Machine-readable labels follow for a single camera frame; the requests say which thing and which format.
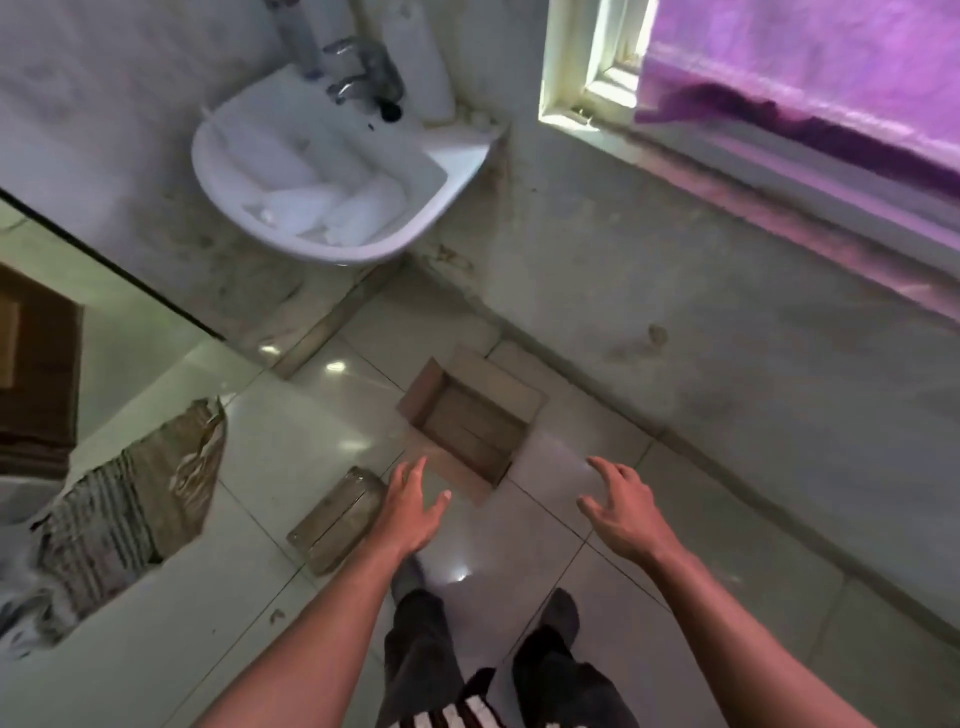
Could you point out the person's left forearm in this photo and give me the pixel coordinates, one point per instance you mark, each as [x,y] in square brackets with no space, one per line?
[315,637]

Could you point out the chrome basin faucet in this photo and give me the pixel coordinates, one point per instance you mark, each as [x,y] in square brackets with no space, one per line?
[367,75]

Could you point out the person's right forearm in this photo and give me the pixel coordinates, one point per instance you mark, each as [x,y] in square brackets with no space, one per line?
[742,645]

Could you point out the person's right grey sock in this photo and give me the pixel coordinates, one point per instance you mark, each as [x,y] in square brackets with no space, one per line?
[561,611]

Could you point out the person's grey sock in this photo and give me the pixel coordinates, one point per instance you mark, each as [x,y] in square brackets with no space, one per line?
[561,611]
[409,577]

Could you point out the torn corrugated cardboard sheet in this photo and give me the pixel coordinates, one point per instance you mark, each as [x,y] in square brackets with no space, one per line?
[112,525]

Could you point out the person's right thumb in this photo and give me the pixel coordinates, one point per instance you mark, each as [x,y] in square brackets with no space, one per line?
[590,511]

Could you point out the white window frame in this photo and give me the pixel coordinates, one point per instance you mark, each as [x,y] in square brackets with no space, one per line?
[592,67]

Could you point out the purple curtain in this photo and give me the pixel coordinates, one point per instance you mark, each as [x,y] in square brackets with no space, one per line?
[810,67]

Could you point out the white ceramic wash basin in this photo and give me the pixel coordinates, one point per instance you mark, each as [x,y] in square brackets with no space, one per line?
[420,202]

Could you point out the person's left grey sock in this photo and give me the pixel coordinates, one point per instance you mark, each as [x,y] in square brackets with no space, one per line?
[409,577]

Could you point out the person's left thumb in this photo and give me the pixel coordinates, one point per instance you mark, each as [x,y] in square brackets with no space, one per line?
[442,506]

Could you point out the black trousers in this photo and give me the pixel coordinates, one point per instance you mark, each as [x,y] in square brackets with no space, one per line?
[420,660]

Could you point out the tall white plastic bottle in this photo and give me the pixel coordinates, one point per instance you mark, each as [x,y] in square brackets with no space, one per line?
[416,60]

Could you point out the black white striped garment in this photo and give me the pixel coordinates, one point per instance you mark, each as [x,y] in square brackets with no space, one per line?
[457,709]

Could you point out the person's right hand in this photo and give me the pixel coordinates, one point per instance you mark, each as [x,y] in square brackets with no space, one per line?
[626,521]

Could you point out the open small cardboard box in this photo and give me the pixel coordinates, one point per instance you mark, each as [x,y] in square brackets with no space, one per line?
[469,427]

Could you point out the person's left hand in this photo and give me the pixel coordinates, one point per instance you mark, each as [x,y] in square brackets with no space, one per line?
[405,517]

